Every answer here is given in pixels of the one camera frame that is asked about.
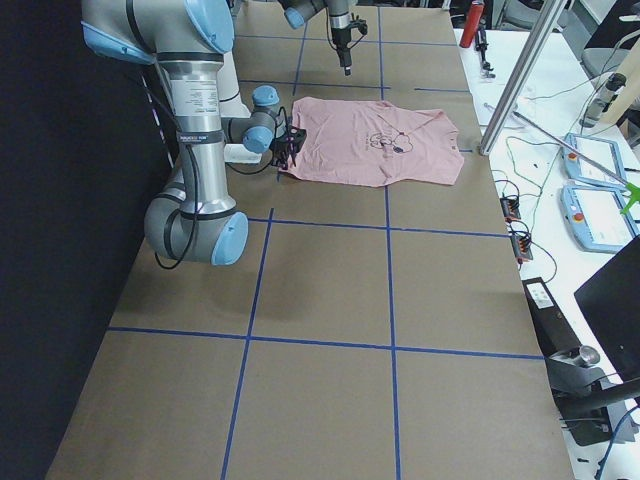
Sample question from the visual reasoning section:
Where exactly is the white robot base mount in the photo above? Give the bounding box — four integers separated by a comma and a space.
217, 51, 261, 166

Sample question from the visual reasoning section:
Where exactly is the black monitor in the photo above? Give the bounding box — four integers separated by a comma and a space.
574, 238, 640, 380

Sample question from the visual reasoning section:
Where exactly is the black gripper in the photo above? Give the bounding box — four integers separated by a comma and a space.
273, 126, 307, 168
329, 13, 368, 77

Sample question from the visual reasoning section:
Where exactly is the red cylinder bottle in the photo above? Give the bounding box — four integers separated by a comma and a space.
459, 0, 485, 48

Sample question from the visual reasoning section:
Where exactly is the lower blue teach pendant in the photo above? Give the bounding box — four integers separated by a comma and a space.
561, 185, 639, 254

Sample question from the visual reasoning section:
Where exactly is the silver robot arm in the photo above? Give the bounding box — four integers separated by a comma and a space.
82, 1, 306, 270
279, 0, 368, 76

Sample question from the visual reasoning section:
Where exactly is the aluminium frame post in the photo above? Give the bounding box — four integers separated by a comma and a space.
479, 0, 566, 156

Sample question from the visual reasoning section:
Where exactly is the metal reacher grabber stick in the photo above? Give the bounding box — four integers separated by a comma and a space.
510, 110, 639, 215

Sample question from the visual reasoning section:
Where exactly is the pink Snoopy t-shirt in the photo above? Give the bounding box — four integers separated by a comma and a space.
280, 97, 464, 187

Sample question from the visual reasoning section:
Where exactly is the upper blue teach pendant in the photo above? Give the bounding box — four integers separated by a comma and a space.
563, 133, 627, 189

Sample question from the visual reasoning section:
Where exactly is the black box with label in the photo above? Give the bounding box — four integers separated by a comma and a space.
522, 277, 581, 357

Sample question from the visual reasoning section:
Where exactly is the orange black electronics board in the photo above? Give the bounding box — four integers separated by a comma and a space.
499, 195, 522, 223

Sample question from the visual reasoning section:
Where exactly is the black selfie stick tripod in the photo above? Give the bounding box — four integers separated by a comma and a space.
474, 27, 496, 79

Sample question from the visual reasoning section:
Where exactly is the blue teach pendant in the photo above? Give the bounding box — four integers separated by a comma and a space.
563, 133, 627, 189
561, 185, 639, 254

